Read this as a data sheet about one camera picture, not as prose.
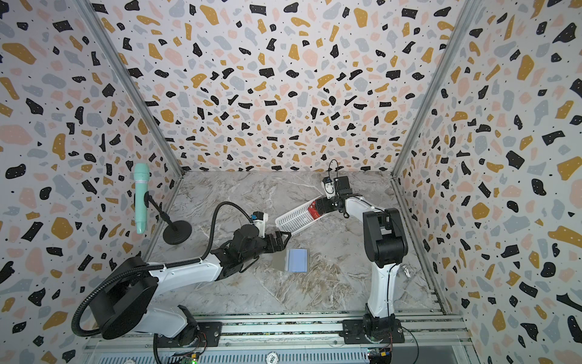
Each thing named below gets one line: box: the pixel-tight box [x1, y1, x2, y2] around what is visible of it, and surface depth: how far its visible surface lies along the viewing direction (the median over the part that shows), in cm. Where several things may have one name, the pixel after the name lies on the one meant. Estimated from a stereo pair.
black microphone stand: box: [143, 191, 193, 245], surface depth 97 cm
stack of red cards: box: [307, 200, 321, 220], surface depth 108 cm
